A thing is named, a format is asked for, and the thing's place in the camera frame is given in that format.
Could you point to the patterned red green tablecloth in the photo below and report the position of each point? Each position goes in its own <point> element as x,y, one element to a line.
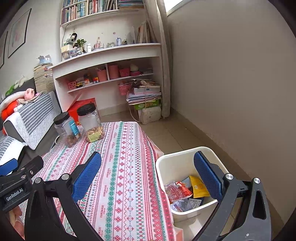
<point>129,150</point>

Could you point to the clear plastic bottle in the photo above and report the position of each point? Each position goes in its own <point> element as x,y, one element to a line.
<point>178,204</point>

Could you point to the beige curtain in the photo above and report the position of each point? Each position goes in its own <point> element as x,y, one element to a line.
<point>160,58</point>

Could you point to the striped armrest blanket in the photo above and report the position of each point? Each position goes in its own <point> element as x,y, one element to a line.
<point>34,118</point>

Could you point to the small pink basket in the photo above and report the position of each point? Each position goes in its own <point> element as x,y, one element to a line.
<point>124,72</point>
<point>72,85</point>

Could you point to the pile of papers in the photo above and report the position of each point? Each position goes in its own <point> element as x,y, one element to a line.
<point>144,93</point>

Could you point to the clear jar with blue label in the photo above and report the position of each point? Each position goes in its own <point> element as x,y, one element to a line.
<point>63,129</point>

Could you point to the framed picture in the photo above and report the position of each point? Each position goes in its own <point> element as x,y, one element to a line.
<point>19,32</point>

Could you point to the light blue tissue box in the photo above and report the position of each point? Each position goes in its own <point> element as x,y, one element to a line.
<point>45,60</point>

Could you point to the red box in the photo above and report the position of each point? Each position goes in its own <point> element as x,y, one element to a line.
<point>74,111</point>

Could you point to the stack of books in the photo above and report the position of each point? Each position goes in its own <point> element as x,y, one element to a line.
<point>42,78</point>

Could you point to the white and blue box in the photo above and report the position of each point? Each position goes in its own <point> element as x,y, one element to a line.
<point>194,204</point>

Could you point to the leaning books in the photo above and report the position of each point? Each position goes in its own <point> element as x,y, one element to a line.
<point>144,33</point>

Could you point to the striped seat blanket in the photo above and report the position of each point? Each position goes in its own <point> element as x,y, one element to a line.
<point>11,148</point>

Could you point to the pink hanging basket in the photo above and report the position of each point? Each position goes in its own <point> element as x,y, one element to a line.
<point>124,89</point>

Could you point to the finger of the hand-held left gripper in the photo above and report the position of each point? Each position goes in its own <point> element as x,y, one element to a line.
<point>8,167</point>
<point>31,165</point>

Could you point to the small grey flask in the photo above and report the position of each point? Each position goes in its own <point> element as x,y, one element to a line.
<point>118,41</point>

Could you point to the green box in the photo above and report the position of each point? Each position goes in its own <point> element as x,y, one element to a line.
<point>148,104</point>

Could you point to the green plush toy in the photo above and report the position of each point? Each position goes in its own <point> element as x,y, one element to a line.
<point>9,90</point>

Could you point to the window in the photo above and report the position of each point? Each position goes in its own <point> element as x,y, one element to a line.
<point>178,5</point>

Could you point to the white plush toy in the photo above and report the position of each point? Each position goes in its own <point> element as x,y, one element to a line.
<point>22,81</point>

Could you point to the orange cushion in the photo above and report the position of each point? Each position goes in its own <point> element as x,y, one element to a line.
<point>10,111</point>

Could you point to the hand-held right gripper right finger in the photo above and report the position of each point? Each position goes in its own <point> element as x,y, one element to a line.
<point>208,176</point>

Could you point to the white trash bin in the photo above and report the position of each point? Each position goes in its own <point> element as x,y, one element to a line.
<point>175,164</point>

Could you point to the clear jar with green label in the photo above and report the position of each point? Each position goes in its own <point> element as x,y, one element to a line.
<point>90,122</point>

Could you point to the row of standing books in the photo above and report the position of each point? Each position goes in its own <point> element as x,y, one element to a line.
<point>87,9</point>

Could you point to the stack of blue folders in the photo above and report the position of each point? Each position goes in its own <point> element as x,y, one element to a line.
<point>130,4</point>

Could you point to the yellow snack packet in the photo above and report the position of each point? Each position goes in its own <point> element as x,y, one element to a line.
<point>198,187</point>

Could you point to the pink plush toy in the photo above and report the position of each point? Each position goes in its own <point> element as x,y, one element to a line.
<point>30,93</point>

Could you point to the small white bottle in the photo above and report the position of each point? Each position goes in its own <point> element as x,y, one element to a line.
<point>88,48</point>

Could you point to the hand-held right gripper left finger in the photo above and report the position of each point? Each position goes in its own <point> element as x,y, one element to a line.
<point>87,176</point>

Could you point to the dark haired doll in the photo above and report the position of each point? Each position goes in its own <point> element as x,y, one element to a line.
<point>74,37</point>

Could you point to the white shelf unit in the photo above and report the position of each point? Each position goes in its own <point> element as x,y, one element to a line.
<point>104,56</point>

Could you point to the grey sofa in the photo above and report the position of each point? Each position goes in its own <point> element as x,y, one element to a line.
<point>46,136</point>

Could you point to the white pillow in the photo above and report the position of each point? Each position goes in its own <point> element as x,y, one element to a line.
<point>9,102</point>

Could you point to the red snack packet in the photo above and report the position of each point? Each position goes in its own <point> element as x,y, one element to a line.
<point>185,191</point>

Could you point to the small green plant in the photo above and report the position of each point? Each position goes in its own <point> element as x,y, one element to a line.
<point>81,42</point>

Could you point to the yellow toy car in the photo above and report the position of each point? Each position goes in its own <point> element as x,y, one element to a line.
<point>79,84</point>

